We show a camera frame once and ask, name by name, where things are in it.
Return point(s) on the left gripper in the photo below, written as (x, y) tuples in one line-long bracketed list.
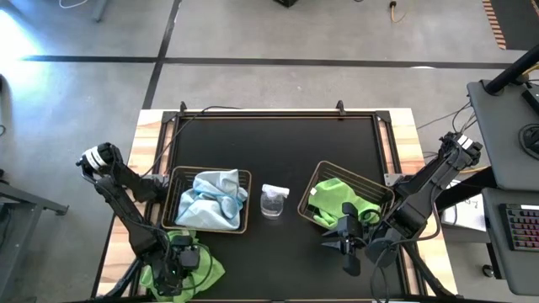
[(168, 278)]

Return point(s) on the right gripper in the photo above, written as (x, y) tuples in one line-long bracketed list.
[(351, 229)]

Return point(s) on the green microfiber towel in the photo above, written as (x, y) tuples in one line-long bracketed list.
[(372, 210), (332, 193), (208, 269)]

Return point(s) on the light blue microfiber towel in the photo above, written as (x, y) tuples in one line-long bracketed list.
[(229, 210), (191, 212), (219, 179)]

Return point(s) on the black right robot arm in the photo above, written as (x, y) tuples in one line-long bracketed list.
[(425, 185)]

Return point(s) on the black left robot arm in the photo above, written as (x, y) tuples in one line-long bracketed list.
[(122, 202)]

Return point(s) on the black diagonal strut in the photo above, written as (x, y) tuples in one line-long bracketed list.
[(126, 278), (429, 273)]

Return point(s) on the clear spray bottle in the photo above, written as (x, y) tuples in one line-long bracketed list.
[(273, 204)]

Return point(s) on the white paper sheet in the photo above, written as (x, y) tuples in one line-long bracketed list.
[(467, 214)]

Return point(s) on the black table clamp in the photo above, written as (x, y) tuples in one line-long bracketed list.
[(340, 108), (183, 107)]

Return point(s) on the black stand beam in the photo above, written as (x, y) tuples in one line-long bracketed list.
[(471, 185)]

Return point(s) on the black caster wheel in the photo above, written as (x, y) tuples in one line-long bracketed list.
[(488, 270)]

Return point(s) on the grey side desk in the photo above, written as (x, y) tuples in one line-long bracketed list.
[(12, 261)]

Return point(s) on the backlit keyboard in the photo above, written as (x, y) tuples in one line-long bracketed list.
[(522, 227)]

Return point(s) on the grey keyboard desk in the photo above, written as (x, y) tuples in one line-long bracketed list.
[(522, 269)]

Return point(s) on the round black device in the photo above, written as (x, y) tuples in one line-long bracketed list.
[(531, 139)]

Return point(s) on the black pole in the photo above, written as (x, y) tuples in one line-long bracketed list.
[(511, 71)]

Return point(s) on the black desk device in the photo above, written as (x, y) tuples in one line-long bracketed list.
[(532, 94)]

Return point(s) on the black floor mat striped edge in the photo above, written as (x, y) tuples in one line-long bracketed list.
[(518, 21)]

